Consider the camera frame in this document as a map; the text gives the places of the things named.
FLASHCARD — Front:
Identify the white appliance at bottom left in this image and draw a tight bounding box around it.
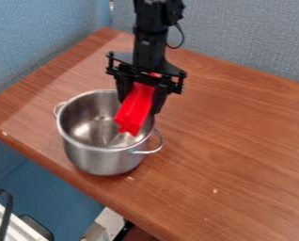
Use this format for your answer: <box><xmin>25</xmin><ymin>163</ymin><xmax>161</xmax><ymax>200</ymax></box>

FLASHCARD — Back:
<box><xmin>0</xmin><ymin>204</ymin><xmax>45</xmax><ymax>241</ymax></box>

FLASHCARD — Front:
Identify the black cable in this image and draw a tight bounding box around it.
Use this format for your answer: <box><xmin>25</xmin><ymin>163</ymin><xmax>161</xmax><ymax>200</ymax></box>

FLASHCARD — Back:
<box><xmin>0</xmin><ymin>188</ymin><xmax>14</xmax><ymax>241</ymax></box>

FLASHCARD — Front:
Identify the metal pot with handle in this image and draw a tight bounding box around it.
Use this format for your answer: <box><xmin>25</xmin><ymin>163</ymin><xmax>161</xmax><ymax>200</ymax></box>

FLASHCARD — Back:
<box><xmin>54</xmin><ymin>89</ymin><xmax>163</xmax><ymax>176</ymax></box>

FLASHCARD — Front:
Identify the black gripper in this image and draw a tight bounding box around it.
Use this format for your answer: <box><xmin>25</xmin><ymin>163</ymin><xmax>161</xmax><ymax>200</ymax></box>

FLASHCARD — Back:
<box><xmin>107</xmin><ymin>0</ymin><xmax>187</xmax><ymax>115</ymax></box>

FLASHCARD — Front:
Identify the grey metal table frame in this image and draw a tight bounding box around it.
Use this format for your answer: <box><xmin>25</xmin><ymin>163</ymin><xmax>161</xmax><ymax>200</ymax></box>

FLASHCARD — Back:
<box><xmin>79</xmin><ymin>207</ymin><xmax>134</xmax><ymax>241</ymax></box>

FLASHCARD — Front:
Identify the red plastic block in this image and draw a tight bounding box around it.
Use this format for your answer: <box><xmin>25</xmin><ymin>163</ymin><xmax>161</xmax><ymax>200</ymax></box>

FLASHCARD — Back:
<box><xmin>115</xmin><ymin>82</ymin><xmax>155</xmax><ymax>137</ymax></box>

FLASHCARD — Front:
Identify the black object under table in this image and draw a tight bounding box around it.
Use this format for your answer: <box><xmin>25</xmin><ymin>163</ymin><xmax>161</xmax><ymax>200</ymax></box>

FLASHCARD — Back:
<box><xmin>19</xmin><ymin>215</ymin><xmax>54</xmax><ymax>241</ymax></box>

